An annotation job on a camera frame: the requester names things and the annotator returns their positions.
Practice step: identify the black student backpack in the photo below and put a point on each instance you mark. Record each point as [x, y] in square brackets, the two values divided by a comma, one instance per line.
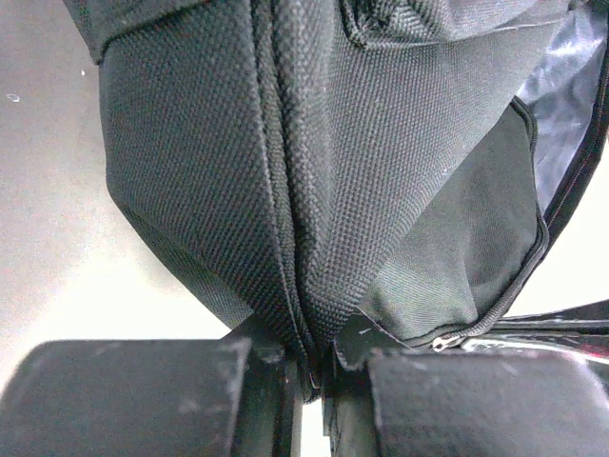
[307, 160]

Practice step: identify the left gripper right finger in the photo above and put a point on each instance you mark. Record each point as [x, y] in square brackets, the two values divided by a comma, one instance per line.
[531, 386]

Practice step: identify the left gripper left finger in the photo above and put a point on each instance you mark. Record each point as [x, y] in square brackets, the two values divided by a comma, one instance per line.
[236, 396]

